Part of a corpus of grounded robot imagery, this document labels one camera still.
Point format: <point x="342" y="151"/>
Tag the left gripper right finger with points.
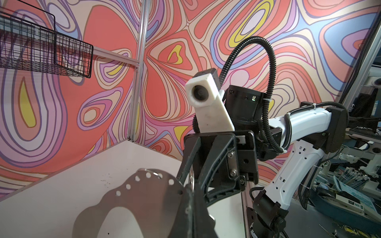
<point x="203" y="224"/>

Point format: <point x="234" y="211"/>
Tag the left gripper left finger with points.
<point x="183" y="224"/>

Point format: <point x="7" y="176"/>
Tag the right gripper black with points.
<point x="222" y="162"/>

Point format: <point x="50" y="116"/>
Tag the perforated metal ring plate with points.
<point x="152" y="195"/>

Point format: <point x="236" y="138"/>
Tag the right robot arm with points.
<point x="306" y="134"/>

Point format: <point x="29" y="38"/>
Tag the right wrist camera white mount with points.
<point x="205" y="95"/>

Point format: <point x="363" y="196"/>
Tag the black wire basket back wall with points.
<point x="38" y="36"/>

